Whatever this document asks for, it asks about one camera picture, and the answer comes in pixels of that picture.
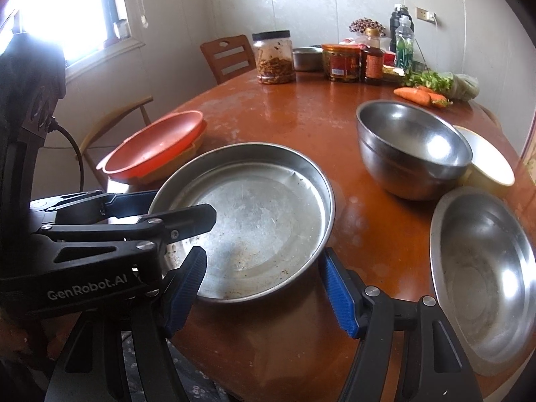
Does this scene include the wall power socket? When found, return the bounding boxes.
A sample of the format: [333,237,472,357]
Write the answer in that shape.
[416,7,437,24]

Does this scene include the black power cable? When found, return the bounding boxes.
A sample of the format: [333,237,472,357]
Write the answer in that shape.
[47,119,85,194]

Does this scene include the front carrot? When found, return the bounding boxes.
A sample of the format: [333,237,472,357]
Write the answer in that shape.
[393,87,431,107]

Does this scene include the white yellow-rimmed bowl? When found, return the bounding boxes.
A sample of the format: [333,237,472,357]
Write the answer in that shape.
[454,125,515,199]

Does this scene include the curved-back wooden chair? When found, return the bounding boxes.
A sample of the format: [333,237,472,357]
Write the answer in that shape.
[77,95,155,189]

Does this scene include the shallow steel plate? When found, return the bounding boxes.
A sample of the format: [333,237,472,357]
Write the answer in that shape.
[430,187,535,377]

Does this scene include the black thermos bottle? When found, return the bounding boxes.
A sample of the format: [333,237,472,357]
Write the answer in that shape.
[389,4,414,53]

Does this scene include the dark sauce bottle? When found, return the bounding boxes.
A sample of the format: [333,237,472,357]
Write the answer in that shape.
[361,27,383,85]

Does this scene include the deep steel bowl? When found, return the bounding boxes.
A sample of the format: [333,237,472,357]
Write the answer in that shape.
[356,100,472,201]

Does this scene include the steel pan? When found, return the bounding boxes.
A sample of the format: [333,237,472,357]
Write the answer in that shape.
[149,142,335,303]

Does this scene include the window with white frame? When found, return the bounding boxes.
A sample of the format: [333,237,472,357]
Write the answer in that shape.
[1,0,148,81]

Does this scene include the steel bowl at back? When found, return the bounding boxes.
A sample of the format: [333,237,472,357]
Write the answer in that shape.
[292,46,323,72]

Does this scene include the clear bottle green contents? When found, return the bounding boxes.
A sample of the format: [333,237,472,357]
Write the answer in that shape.
[395,15,414,73]

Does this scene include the yellow shell-shaped plate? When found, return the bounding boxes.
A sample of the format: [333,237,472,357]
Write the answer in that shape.
[125,124,207,186]

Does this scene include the orange bear-ear bowl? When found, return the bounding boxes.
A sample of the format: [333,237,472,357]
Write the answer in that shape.
[96,110,206,183]

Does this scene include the red white packages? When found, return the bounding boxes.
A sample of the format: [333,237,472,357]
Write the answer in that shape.
[339,37,395,66]

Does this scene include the carrot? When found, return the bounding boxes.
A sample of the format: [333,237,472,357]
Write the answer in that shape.
[418,85,452,108]
[393,87,431,107]

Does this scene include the rear carrot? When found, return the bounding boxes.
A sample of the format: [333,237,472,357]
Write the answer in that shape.
[418,85,452,108]

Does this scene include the brown slatted wooden chair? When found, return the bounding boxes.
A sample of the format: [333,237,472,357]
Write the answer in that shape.
[200,35,256,84]

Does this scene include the gold foil wrapper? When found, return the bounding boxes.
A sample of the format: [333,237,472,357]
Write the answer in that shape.
[383,65,405,84]

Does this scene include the jar with orange lid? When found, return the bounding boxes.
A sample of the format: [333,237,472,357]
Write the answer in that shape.
[322,44,361,83]

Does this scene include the plastic jar black lid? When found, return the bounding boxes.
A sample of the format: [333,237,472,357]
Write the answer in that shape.
[252,30,295,84]

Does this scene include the bag of green vegetables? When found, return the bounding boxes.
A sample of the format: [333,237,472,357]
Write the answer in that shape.
[403,70,480,102]

